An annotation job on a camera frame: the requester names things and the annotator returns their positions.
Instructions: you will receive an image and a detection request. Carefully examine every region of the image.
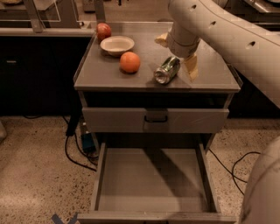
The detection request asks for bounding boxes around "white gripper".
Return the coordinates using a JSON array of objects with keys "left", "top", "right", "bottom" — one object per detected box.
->
[{"left": 154, "top": 24, "right": 200, "bottom": 81}]

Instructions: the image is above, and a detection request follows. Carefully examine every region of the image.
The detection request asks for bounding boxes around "green soda can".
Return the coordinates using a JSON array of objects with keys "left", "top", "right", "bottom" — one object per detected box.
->
[{"left": 154, "top": 56, "right": 180, "bottom": 85}]

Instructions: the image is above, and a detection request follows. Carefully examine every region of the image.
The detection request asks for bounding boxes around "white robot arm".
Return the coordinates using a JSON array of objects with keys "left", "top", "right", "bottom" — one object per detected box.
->
[{"left": 164, "top": 0, "right": 280, "bottom": 224}]

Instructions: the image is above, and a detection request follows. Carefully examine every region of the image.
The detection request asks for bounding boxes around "grey drawer cabinet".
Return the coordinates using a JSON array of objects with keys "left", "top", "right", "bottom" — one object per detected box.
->
[{"left": 73, "top": 21, "right": 243, "bottom": 224}]

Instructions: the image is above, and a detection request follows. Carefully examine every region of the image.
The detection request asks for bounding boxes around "grey top drawer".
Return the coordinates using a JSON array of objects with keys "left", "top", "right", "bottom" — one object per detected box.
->
[{"left": 82, "top": 108, "right": 229, "bottom": 133}]

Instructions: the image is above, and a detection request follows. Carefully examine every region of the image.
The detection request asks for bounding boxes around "open grey middle drawer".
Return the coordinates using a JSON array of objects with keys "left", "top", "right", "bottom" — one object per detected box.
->
[{"left": 78, "top": 144, "right": 236, "bottom": 224}]

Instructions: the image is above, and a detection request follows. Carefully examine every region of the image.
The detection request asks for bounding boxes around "dark background counter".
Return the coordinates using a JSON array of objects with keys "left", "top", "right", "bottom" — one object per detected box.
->
[{"left": 0, "top": 31, "right": 93, "bottom": 116}]

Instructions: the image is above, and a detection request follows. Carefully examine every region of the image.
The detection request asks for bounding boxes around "orange fruit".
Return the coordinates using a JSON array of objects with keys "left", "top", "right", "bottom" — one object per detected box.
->
[{"left": 120, "top": 52, "right": 141, "bottom": 74}]

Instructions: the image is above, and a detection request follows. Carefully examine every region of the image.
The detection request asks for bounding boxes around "white bowl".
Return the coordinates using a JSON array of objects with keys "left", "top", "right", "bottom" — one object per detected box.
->
[{"left": 100, "top": 36, "right": 135, "bottom": 57}]

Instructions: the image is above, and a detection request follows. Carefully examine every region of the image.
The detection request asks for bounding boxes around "red apple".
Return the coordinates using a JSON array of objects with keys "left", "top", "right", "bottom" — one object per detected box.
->
[{"left": 96, "top": 23, "right": 111, "bottom": 41}]

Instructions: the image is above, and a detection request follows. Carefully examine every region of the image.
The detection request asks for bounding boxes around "blue power box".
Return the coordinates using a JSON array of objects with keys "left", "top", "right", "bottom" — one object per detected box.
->
[{"left": 80, "top": 133, "right": 95, "bottom": 153}]

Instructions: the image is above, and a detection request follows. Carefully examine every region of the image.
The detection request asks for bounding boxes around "blue tape cross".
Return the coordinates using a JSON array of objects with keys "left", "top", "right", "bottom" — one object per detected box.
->
[{"left": 51, "top": 213, "right": 78, "bottom": 224}]

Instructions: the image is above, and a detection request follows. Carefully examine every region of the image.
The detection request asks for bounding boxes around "black drawer handle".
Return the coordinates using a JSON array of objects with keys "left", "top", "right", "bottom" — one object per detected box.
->
[{"left": 144, "top": 115, "right": 168, "bottom": 123}]

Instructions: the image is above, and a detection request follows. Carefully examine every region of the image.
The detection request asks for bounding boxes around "black cable right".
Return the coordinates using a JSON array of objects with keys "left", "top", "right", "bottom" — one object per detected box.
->
[{"left": 208, "top": 148, "right": 262, "bottom": 196}]

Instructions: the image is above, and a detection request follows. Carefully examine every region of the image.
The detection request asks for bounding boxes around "black cable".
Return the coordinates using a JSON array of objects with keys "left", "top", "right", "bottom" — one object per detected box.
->
[
  {"left": 22, "top": 115, "right": 100, "bottom": 172},
  {"left": 208, "top": 148, "right": 262, "bottom": 196}
]

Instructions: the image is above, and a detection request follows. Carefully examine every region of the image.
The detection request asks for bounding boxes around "black cable left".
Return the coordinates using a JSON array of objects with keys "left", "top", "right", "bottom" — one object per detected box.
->
[{"left": 22, "top": 115, "right": 100, "bottom": 172}]

